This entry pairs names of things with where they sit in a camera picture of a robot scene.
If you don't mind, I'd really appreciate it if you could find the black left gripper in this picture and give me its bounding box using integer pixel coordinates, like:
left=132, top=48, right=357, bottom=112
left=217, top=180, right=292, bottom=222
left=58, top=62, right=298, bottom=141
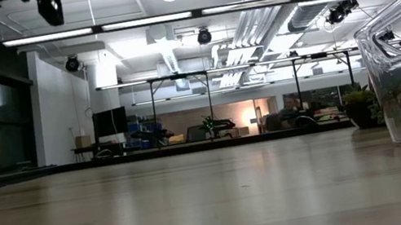
left=35, top=0, right=65, bottom=29

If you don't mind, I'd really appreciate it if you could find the black overhead light bar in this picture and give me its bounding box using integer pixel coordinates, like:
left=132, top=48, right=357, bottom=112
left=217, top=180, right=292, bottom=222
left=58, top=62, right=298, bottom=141
left=1, top=0, right=324, bottom=57

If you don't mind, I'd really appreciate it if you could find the black monitor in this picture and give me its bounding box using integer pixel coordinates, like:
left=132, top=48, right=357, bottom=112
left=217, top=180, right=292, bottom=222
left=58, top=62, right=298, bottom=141
left=90, top=105, right=130, bottom=139

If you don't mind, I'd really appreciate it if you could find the cardboard box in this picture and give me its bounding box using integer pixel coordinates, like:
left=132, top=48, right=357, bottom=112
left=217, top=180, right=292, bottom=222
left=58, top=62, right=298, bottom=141
left=73, top=134, right=93, bottom=149

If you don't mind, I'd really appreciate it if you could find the person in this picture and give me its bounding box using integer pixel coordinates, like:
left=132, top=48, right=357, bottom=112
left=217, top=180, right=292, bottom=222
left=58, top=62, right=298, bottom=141
left=275, top=92, right=308, bottom=130

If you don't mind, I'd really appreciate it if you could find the black office chair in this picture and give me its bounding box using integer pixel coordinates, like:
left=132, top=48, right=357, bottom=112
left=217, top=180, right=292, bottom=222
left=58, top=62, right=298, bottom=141
left=294, top=112, right=318, bottom=130

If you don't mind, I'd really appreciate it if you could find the potted green plant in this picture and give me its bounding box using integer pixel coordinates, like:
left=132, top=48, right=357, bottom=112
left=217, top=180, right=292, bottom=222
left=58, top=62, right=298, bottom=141
left=338, top=78, right=388, bottom=133

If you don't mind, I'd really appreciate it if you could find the black round ceiling camera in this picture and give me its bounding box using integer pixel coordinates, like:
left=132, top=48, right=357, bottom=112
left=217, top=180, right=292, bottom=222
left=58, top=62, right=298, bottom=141
left=195, top=26, right=214, bottom=46
left=64, top=54, right=82, bottom=74

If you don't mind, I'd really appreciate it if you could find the black ceiling camera cluster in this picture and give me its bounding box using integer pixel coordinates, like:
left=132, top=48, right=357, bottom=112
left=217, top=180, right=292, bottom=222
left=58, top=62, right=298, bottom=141
left=323, top=0, right=362, bottom=26

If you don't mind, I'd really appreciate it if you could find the black workstation frame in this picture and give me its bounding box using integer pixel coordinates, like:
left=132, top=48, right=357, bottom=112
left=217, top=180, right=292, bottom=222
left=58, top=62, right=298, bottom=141
left=96, top=42, right=363, bottom=158

